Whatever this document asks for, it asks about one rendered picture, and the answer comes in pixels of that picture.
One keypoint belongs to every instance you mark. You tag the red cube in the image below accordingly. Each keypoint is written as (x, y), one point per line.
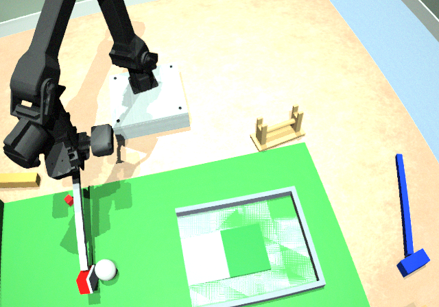
(69, 200)

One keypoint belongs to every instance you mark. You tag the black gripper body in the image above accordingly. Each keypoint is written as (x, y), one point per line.
(101, 140)

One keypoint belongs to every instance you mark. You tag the white ball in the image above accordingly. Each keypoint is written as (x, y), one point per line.
(105, 270)

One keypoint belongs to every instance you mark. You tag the blue putter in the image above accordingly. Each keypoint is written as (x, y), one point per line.
(418, 259)

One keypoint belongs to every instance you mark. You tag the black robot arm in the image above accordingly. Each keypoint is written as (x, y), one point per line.
(36, 79)

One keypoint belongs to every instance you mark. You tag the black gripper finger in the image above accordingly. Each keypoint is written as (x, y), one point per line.
(85, 157)

